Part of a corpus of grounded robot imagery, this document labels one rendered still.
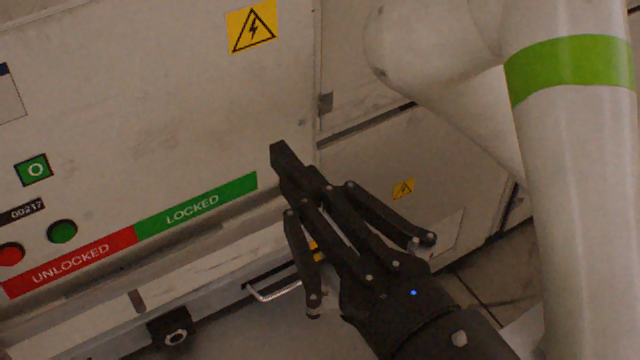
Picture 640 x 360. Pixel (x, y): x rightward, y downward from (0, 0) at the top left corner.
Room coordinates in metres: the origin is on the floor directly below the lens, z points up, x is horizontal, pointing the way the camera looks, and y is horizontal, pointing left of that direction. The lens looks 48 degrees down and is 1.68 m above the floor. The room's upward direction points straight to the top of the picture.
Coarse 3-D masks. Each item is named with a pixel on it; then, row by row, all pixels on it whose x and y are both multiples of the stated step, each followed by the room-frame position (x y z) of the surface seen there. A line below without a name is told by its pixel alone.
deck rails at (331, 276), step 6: (330, 222) 0.60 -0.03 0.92; (336, 228) 0.59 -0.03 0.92; (324, 258) 0.58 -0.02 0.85; (318, 264) 0.57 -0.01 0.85; (324, 264) 0.57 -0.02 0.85; (330, 264) 0.57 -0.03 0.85; (324, 270) 0.56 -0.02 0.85; (330, 270) 0.56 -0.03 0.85; (330, 276) 0.55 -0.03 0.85; (336, 276) 0.55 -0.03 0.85; (330, 282) 0.54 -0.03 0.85; (336, 282) 0.54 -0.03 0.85; (336, 288) 0.52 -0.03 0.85
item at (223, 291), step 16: (272, 256) 0.53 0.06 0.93; (288, 256) 0.54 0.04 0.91; (240, 272) 0.50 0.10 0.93; (256, 272) 0.51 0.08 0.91; (272, 272) 0.52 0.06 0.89; (288, 272) 0.54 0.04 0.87; (208, 288) 0.48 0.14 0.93; (224, 288) 0.48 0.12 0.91; (240, 288) 0.50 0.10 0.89; (256, 288) 0.51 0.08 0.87; (176, 304) 0.45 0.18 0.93; (192, 304) 0.46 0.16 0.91; (208, 304) 0.47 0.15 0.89; (224, 304) 0.48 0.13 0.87; (128, 320) 0.42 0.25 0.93; (144, 320) 0.42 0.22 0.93; (96, 336) 0.40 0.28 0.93; (112, 336) 0.40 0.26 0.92; (128, 336) 0.41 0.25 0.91; (144, 336) 0.42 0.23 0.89; (64, 352) 0.37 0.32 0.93; (80, 352) 0.37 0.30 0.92; (96, 352) 0.38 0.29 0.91; (112, 352) 0.39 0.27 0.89; (128, 352) 0.40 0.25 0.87
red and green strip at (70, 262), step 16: (256, 176) 0.53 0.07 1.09; (208, 192) 0.50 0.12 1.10; (224, 192) 0.51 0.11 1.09; (240, 192) 0.52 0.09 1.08; (176, 208) 0.48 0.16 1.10; (192, 208) 0.49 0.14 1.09; (208, 208) 0.50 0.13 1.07; (144, 224) 0.45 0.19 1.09; (160, 224) 0.46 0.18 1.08; (176, 224) 0.47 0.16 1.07; (96, 240) 0.42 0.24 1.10; (112, 240) 0.43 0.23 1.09; (128, 240) 0.44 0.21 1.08; (64, 256) 0.40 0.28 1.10; (80, 256) 0.41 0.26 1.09; (96, 256) 0.42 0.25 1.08; (32, 272) 0.38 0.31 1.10; (48, 272) 0.39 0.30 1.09; (64, 272) 0.40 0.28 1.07; (16, 288) 0.37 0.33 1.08; (32, 288) 0.38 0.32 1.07
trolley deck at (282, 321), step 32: (224, 320) 0.47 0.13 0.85; (256, 320) 0.47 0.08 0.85; (288, 320) 0.47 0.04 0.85; (320, 320) 0.47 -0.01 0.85; (160, 352) 0.42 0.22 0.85; (192, 352) 0.42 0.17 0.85; (224, 352) 0.42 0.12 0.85; (256, 352) 0.42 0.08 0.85; (288, 352) 0.42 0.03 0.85; (320, 352) 0.42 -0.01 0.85; (352, 352) 0.42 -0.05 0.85
